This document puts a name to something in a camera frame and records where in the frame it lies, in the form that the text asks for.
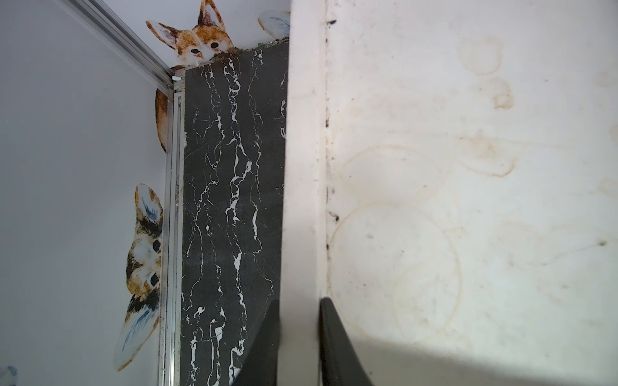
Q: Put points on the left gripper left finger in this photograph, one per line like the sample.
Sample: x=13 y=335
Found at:
x=261 y=365

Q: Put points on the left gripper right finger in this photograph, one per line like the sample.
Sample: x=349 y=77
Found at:
x=340 y=365

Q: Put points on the white three-drawer cabinet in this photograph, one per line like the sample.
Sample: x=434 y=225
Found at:
x=451 y=186

